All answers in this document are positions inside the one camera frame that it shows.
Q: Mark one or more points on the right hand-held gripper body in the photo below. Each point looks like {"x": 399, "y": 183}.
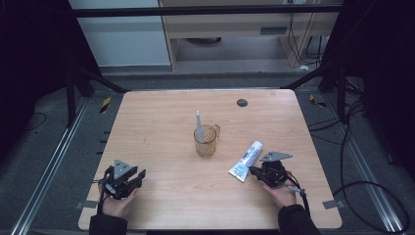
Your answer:
{"x": 274, "y": 174}

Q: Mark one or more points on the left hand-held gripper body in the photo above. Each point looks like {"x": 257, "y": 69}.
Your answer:
{"x": 117, "y": 184}

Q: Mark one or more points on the person's right hand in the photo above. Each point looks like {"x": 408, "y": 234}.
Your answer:
{"x": 282, "y": 196}

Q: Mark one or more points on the person's left hand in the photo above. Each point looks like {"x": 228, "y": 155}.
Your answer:
{"x": 115, "y": 207}

